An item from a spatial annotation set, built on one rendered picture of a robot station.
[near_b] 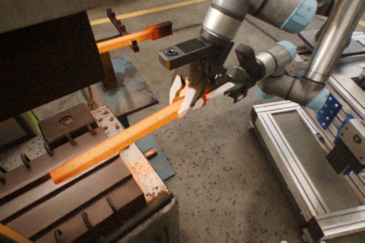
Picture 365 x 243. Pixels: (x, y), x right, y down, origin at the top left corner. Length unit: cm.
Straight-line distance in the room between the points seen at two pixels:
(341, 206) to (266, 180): 42
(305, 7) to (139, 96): 73
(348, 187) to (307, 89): 88
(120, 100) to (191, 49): 62
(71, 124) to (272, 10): 52
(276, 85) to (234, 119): 112
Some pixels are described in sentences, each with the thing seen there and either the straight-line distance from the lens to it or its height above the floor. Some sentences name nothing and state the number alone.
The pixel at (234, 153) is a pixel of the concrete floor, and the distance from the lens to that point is 173.
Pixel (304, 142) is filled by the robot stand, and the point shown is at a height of 21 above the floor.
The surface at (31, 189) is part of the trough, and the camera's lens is 58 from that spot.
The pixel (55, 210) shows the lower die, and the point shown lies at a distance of 53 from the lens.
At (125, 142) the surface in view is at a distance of 54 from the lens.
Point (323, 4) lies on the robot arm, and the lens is 124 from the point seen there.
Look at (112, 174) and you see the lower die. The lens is 52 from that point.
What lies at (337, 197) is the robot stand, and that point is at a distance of 155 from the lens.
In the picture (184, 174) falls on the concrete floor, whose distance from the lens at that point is 162.
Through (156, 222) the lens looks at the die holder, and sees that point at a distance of 57.
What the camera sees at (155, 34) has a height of 98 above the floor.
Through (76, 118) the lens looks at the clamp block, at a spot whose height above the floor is 98.
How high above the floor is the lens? 144
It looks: 47 degrees down
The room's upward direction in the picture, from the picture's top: straight up
